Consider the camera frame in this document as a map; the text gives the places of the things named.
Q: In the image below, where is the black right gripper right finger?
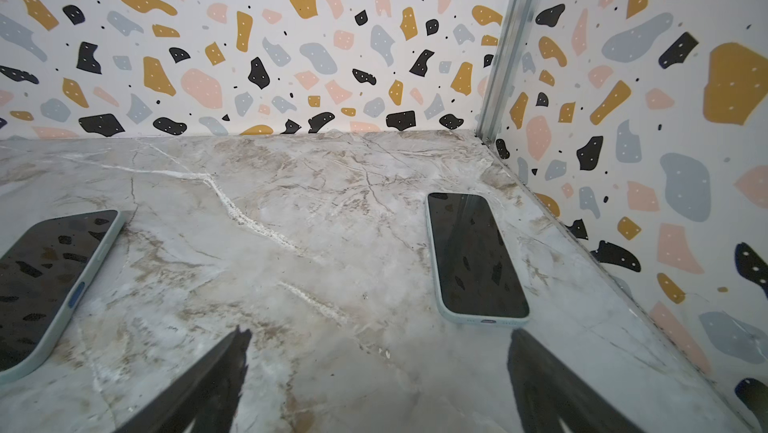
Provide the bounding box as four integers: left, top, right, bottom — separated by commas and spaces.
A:
507, 329, 640, 432

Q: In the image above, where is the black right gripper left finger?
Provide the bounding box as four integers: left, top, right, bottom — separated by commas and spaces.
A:
117, 328, 252, 432

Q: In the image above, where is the small phone in green case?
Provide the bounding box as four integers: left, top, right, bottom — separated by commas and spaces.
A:
425, 192, 530, 328

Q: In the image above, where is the aluminium corner post right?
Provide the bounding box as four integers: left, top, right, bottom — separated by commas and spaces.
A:
476, 0, 538, 147

